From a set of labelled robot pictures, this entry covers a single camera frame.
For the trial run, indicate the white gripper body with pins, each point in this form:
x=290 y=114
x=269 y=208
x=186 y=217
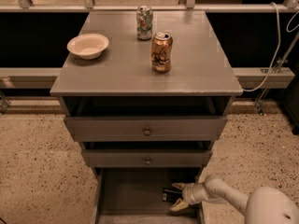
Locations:
x=188 y=193

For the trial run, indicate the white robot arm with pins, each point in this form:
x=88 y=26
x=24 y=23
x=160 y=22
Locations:
x=265 y=205

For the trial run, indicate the round middle drawer knob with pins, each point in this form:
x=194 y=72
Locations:
x=148 y=161

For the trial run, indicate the round drawer knob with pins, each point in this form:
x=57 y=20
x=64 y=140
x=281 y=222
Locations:
x=148 y=161
x=147 y=131

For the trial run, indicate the grey open bottom drawer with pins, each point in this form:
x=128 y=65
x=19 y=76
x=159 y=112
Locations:
x=134 y=196

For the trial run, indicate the round top drawer knob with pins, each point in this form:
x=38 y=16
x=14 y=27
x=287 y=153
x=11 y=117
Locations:
x=147 y=131

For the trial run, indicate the grey middle drawer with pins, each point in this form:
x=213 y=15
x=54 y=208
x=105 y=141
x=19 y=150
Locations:
x=135 y=158

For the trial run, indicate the grey wooden drawer cabinet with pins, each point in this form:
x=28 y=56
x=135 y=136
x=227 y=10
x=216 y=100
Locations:
x=122 y=83

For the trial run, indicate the grey top drawer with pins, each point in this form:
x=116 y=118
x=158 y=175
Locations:
x=121 y=129

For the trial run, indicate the metal stand leg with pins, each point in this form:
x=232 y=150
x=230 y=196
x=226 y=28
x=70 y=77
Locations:
x=274 y=70

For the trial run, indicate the orange soda can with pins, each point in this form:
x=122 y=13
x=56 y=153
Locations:
x=161 y=52

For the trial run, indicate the white bowl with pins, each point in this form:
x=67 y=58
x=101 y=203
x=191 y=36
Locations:
x=88 y=46

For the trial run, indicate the green white soda can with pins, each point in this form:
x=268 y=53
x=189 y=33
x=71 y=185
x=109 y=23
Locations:
x=144 y=18

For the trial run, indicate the metal railing frame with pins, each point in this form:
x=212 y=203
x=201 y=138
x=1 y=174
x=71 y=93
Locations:
x=149 y=3

